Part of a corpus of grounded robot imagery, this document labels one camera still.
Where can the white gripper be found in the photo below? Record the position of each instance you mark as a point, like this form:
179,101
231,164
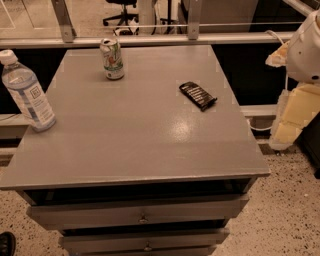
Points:
305,55

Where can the black shoe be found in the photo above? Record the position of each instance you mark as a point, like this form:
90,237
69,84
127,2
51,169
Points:
7,244

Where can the green white soda can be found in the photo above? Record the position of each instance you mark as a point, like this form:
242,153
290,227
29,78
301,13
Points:
112,59

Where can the lower grey drawer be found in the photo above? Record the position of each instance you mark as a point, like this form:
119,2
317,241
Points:
144,241

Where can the grey drawer cabinet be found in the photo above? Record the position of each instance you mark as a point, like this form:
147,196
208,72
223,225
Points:
137,138

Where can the black office chair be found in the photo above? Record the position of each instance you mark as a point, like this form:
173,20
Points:
124,17

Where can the grey drawer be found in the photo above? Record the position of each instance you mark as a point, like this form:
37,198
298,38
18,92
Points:
140,212
144,241

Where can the metal railing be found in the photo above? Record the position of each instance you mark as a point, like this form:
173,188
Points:
79,23

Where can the clear blue plastic water bottle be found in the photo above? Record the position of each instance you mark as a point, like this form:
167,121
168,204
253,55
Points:
25,89

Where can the upper grey drawer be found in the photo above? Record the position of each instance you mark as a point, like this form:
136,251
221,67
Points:
140,212

